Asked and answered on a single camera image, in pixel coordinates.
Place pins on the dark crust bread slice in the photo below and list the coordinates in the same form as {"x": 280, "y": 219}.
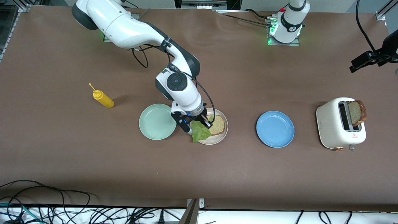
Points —
{"x": 357, "y": 112}

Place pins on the green lettuce leaf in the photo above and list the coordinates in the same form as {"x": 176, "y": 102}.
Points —
{"x": 200, "y": 134}

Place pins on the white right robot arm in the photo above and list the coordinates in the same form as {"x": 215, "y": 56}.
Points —
{"x": 124, "y": 28}

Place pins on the grey metal fixture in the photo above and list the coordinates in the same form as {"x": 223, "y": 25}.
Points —
{"x": 202, "y": 4}

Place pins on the aluminium frame profile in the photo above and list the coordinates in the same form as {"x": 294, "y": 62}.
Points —
{"x": 21, "y": 7}
{"x": 380, "y": 16}
{"x": 8, "y": 39}

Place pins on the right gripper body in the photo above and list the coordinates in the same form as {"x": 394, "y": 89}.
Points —
{"x": 199, "y": 115}

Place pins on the beige plate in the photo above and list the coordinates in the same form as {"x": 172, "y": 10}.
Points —
{"x": 217, "y": 139}

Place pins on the white toaster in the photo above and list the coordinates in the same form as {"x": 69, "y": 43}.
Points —
{"x": 329, "y": 124}

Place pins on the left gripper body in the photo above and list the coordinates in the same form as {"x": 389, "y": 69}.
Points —
{"x": 385, "y": 51}

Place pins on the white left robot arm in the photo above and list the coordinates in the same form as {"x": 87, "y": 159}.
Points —
{"x": 289, "y": 25}

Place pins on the blue plate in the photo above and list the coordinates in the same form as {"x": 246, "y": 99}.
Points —
{"x": 275, "y": 129}

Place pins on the grey metal bracket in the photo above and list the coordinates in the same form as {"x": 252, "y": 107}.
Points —
{"x": 191, "y": 214}

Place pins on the mint green plate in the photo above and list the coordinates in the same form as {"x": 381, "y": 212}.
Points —
{"x": 155, "y": 123}

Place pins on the black power plug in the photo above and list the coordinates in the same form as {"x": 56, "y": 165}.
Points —
{"x": 161, "y": 217}

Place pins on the light brown bread slice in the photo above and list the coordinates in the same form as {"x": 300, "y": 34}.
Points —
{"x": 219, "y": 124}

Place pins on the yellow squeeze bottle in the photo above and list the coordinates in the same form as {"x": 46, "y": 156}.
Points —
{"x": 104, "y": 100}

